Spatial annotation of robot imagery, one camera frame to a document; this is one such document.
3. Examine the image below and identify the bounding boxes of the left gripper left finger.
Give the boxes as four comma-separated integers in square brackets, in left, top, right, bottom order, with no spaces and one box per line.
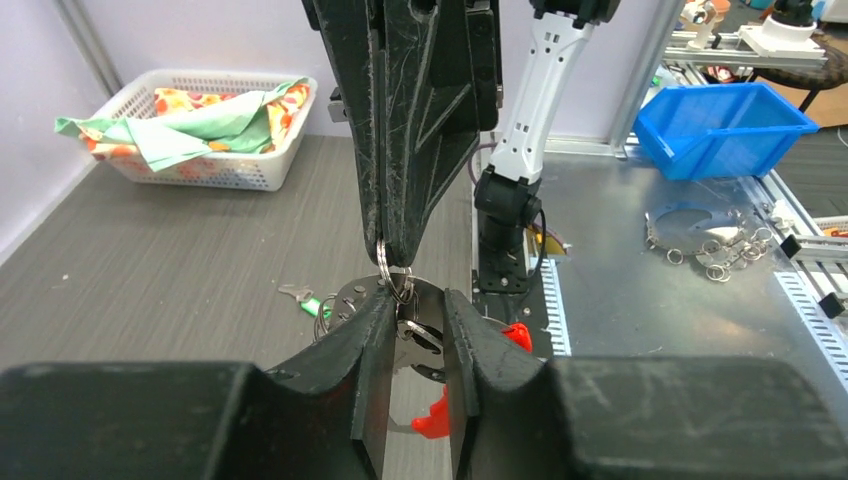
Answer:
[1,291,396,479]

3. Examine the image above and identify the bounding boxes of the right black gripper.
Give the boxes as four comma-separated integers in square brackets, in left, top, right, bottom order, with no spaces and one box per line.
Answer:
[311,0,502,265]

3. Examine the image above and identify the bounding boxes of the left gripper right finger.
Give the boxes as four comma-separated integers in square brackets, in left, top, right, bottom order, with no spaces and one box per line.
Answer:
[444,290,847,479]

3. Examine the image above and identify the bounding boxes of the key with green tag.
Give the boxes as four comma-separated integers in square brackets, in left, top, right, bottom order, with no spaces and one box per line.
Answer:
[278,285,331,318]

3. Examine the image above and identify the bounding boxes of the key with black tag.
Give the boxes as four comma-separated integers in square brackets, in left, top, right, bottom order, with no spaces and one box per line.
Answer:
[396,287,443,355]

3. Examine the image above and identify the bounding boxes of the red handled metal keyring holder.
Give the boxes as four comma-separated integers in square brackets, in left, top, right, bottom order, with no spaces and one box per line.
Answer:
[311,238,535,441]

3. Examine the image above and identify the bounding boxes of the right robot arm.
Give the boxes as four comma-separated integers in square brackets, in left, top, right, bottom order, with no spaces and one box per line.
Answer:
[304,1,618,300]

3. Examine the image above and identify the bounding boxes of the orange patterned cloth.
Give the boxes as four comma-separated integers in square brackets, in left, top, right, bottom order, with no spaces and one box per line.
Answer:
[79,82,313,164]

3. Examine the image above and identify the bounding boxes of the green cloth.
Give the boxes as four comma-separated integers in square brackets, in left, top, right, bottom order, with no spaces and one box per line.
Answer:
[54,78,309,174]

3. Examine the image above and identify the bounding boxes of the white plastic basket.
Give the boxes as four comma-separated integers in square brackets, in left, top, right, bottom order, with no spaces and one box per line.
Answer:
[95,69,319,192]

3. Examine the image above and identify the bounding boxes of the blue plastic bin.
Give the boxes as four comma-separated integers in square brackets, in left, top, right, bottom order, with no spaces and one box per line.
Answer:
[633,83,819,181]

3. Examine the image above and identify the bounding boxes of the white slotted cable duct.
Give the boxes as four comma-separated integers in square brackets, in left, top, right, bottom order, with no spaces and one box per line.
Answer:
[535,259,572,359]

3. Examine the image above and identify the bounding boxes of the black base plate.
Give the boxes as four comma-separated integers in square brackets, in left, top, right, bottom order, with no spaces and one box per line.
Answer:
[472,248,554,359]

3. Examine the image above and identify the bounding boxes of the aluminium rail frame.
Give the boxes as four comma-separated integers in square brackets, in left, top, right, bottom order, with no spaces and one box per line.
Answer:
[543,0,848,319]

